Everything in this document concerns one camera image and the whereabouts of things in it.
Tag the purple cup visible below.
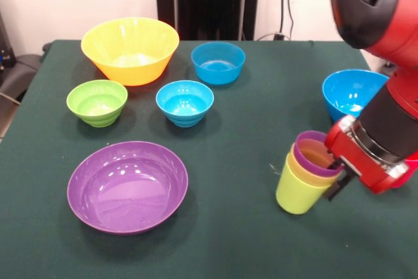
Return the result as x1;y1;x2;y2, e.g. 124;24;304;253
293;130;346;178

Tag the small light blue ribbed bowl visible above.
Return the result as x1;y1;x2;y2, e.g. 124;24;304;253
155;80;215;128

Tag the lime green cup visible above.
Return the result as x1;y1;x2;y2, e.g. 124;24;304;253
276;153;334;216

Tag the medium blue bowl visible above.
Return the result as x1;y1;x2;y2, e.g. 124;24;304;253
190;41;246;86

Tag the large orange bowl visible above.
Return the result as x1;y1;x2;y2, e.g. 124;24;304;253
80;16;180;87

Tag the small green ribbed bowl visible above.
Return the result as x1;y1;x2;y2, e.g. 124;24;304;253
66;79;129;128

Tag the black pedestal foot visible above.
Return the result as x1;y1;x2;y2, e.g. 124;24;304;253
0;53;45;102

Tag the wide purple bowl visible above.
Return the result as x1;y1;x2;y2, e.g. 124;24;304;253
67;140;189;236

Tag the dark green table cloth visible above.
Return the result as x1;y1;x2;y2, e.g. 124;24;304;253
0;39;418;279

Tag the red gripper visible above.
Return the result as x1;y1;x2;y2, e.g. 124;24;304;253
324;115;411;202

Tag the yellow cup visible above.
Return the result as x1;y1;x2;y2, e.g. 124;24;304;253
286;143;342;188

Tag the large blue bowl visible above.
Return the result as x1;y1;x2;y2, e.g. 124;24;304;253
321;69;389;122

